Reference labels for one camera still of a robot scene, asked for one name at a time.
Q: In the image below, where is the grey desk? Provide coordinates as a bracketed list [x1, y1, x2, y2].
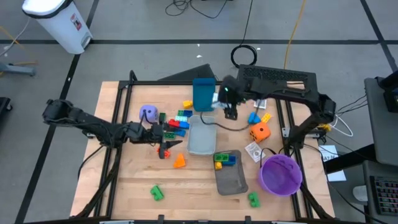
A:
[362, 76, 398, 224]

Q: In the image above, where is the white cable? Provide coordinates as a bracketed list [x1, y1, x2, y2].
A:
[329, 114, 354, 138]

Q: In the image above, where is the orange foam die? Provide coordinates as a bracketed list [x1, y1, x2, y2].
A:
[249, 121, 272, 144]

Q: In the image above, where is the black floor cable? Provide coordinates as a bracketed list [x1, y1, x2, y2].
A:
[164, 0, 229, 19]

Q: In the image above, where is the white plastic bin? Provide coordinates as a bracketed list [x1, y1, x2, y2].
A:
[186, 114, 218, 156]

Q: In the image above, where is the black caster base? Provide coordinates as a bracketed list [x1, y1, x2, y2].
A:
[0, 96, 13, 119]

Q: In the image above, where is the black computer monitor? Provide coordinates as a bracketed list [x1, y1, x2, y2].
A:
[376, 70, 398, 113]

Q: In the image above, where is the orange peg block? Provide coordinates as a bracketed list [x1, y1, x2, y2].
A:
[173, 152, 187, 169]

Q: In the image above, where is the purple foam die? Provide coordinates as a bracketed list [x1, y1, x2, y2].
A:
[139, 104, 159, 124]

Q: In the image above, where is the white trash can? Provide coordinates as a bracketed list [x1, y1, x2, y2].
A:
[21, 0, 93, 55]

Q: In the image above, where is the orange-red toy brick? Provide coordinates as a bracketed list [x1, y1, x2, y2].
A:
[156, 147, 171, 159]

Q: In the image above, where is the black table frame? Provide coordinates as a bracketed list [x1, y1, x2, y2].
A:
[74, 70, 335, 224]

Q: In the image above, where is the backlit keyboard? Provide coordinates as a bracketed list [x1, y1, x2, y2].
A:
[369, 175, 398, 217]

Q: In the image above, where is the thin yellow cable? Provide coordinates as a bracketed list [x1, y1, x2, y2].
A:
[0, 24, 40, 77]

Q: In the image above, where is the blue toy block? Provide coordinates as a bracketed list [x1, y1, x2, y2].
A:
[221, 155, 237, 167]

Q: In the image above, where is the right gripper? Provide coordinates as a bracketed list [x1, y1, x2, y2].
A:
[217, 74, 247, 121]

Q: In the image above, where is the blue wedge block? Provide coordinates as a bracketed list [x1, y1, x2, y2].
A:
[248, 111, 262, 125]

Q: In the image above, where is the grey stand base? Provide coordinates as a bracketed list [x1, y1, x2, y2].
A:
[0, 61, 37, 78]

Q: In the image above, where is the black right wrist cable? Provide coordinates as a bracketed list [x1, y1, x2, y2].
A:
[200, 112, 251, 132]

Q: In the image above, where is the smoky transparent tray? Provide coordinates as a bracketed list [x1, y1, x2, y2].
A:
[213, 149, 249, 196]

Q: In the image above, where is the purple plastic bucket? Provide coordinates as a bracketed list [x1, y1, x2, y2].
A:
[257, 147, 303, 197]

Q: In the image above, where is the green notched block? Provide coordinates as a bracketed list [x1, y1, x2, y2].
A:
[150, 185, 165, 202]
[248, 192, 261, 208]

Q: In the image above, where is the white paper sheet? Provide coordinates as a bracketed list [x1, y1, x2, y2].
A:
[318, 144, 347, 183]

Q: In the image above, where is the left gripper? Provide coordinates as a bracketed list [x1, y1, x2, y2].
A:
[129, 121, 183, 160]

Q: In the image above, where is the teal plastic bin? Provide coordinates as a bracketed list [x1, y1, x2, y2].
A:
[192, 77, 218, 113]

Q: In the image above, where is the black perforated case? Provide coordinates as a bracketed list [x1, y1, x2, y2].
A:
[236, 64, 319, 105]

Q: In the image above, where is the black slanted panel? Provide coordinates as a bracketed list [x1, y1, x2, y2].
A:
[157, 63, 216, 82]

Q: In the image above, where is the white computer mouse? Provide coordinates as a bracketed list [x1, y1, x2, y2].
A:
[352, 184, 369, 202]

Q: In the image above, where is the black coiled cable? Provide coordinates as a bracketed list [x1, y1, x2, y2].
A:
[230, 0, 258, 68]

